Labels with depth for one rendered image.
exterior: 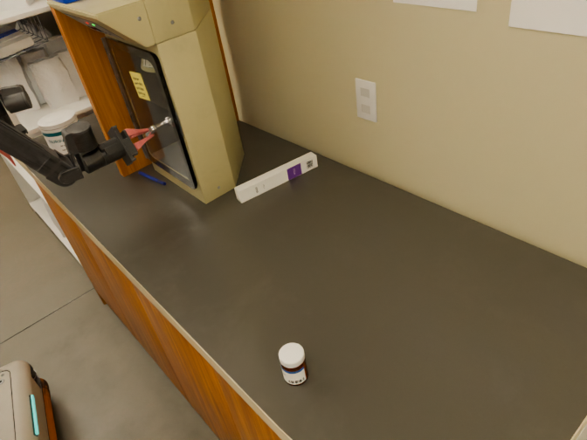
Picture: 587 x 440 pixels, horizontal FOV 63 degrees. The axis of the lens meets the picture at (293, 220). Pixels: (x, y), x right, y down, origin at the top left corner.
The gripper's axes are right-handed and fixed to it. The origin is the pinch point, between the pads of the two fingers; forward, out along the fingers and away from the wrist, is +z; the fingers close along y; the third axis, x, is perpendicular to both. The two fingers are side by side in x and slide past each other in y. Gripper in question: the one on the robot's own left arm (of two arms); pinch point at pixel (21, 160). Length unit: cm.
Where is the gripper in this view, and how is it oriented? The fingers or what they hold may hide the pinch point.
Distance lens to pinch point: 170.0
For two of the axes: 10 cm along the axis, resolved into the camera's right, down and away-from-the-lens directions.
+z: 1.4, 7.8, 6.1
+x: -6.6, -3.9, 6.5
